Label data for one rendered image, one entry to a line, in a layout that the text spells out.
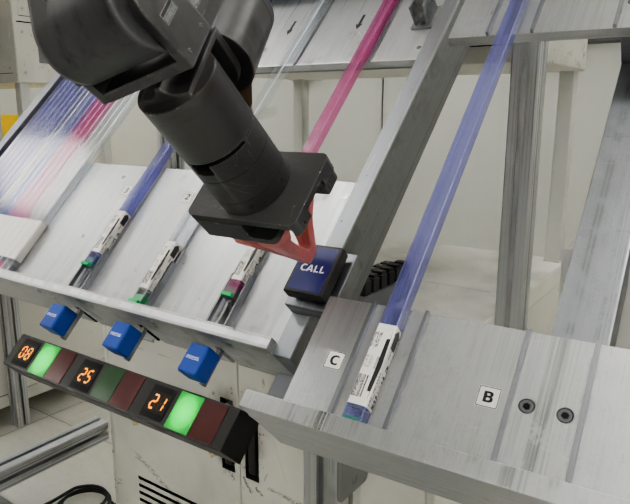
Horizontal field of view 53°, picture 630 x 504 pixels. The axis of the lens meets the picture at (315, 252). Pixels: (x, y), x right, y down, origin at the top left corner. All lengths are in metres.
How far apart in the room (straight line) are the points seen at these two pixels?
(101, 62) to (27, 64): 1.68
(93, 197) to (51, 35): 0.51
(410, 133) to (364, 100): 2.07
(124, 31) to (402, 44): 0.48
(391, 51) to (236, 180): 0.40
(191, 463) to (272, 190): 0.84
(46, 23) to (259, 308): 0.32
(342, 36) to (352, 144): 1.95
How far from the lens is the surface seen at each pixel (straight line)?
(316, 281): 0.54
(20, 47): 2.07
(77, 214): 0.89
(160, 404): 0.63
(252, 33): 0.45
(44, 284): 0.80
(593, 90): 2.43
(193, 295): 0.67
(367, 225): 0.63
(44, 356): 0.78
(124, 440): 1.36
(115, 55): 0.38
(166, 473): 1.30
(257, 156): 0.43
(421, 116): 0.71
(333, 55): 0.83
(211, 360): 0.61
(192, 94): 0.40
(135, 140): 3.73
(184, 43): 0.38
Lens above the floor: 0.93
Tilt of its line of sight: 13 degrees down
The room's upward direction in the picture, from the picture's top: straight up
